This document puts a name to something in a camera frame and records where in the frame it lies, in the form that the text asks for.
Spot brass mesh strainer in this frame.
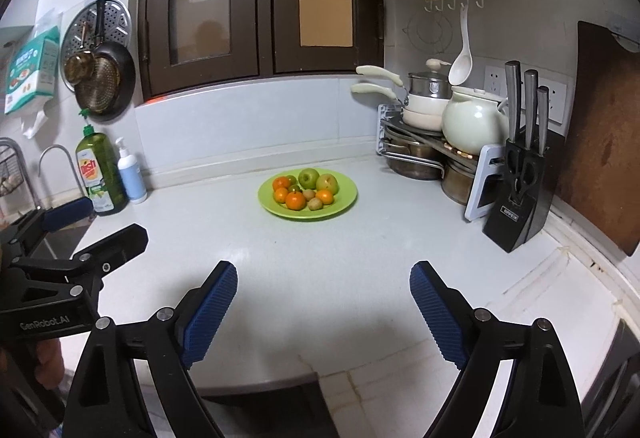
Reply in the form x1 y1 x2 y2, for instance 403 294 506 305
64 48 120 115

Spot small orange kumquat left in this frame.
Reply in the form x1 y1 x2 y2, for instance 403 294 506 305
273 187 290 204

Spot round metal steamer plate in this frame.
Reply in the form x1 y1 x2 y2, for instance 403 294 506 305
58 0 132 92

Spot dark brown cabinet window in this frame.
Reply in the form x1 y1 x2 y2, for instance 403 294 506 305
137 0 384 100

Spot small green grape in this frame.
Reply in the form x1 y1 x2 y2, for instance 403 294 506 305
303 189 316 201

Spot black frying pan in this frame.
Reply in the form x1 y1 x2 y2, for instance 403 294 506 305
74 0 136 122

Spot green dish soap bottle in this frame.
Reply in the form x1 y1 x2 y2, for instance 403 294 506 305
75 109 128 216

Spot steel pot with lid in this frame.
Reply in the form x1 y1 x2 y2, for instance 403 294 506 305
409 58 451 100

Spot person's left hand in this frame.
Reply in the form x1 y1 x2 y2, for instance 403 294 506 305
35 340 65 389

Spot brown wooden cutting board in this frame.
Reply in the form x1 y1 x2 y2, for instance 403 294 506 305
556 21 639 256

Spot chrome sink faucet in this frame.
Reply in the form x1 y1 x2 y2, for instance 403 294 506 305
37 143 86 207

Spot white ceramic pot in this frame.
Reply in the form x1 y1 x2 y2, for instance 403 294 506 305
442 86 509 155

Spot black knife block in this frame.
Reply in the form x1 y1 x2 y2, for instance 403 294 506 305
483 130 565 253

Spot small orange kumquat right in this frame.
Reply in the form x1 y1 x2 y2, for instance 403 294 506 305
316 189 334 205

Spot steel knife handle middle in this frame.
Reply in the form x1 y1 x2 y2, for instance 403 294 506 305
524 68 538 150

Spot large orange tangerine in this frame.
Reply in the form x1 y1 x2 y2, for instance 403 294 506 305
285 191 307 212

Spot white wall power sockets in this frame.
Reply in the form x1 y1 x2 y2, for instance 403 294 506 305
482 63 570 125

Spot green plastic plate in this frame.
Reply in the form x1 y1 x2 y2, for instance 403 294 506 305
257 167 358 221

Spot white metal pot rack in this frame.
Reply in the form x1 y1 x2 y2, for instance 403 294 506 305
376 104 504 221

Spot large green apple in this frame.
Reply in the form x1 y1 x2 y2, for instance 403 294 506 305
297 168 320 190

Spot steel knife handle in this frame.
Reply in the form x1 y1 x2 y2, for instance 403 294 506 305
504 60 522 142
537 86 549 156
524 68 538 150

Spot steel knife handle right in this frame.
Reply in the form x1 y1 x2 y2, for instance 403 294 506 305
537 86 549 156

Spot round wire trivet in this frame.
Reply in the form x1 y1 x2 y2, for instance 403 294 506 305
402 9 454 54

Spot teal white paper box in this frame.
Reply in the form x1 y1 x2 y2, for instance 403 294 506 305
4 26 60 115

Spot cream saucepan upper handle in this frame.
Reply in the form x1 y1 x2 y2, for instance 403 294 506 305
354 64 452 120

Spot small brown longan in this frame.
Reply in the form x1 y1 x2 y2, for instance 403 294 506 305
307 198 323 212

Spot white hanging ladle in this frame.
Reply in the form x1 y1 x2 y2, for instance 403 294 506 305
448 5 473 86

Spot steel pot under rack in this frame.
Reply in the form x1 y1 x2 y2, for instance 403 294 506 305
442 161 475 205

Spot white blue pump bottle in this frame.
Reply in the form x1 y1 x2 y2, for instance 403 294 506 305
115 137 148 204

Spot wire dish basket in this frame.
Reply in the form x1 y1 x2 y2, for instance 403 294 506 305
0 137 42 208

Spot small orange kumquat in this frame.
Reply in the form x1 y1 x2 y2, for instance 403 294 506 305
273 187 290 204
316 189 334 205

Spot yellow-green apple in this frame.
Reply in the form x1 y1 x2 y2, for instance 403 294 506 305
316 174 340 195

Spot small green lime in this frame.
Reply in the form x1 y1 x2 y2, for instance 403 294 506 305
288 175 303 192

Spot steel knife handle left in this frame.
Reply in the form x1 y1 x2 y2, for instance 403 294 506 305
504 60 522 142

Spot steel pan under rack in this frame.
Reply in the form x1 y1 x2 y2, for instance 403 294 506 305
382 140 445 180

